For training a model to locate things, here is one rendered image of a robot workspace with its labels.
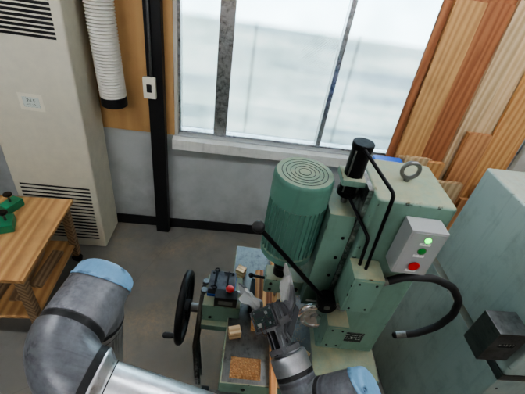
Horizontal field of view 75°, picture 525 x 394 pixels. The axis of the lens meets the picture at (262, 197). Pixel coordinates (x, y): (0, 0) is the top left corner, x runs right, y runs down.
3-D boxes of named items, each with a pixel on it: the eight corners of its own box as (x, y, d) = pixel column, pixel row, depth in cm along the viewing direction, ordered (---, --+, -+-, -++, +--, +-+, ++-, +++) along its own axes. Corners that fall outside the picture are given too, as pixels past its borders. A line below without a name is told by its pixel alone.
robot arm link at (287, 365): (316, 360, 84) (283, 370, 87) (308, 340, 85) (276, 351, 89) (303, 372, 76) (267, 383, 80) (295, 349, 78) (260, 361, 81)
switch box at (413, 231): (384, 256, 101) (405, 215, 91) (417, 259, 101) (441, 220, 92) (390, 272, 96) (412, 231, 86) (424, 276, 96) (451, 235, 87)
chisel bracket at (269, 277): (262, 278, 130) (266, 263, 125) (298, 283, 131) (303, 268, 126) (262, 295, 125) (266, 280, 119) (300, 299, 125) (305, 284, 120)
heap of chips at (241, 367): (230, 356, 114) (231, 353, 112) (261, 359, 114) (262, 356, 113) (229, 377, 108) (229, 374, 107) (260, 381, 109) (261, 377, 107)
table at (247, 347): (215, 252, 158) (216, 242, 154) (280, 259, 159) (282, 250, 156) (188, 389, 109) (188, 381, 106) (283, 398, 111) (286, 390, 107)
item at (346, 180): (333, 184, 104) (348, 134, 94) (358, 187, 105) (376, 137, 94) (336, 199, 98) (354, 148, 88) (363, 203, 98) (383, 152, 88)
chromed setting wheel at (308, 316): (294, 320, 121) (301, 298, 114) (327, 324, 122) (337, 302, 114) (294, 327, 119) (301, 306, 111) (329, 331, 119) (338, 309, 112)
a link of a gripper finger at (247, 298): (230, 284, 89) (256, 306, 85) (241, 282, 94) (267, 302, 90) (224, 295, 89) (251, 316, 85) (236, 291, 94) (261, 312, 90)
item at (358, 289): (336, 288, 110) (349, 256, 101) (363, 291, 111) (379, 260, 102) (340, 311, 104) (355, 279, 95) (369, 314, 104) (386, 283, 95)
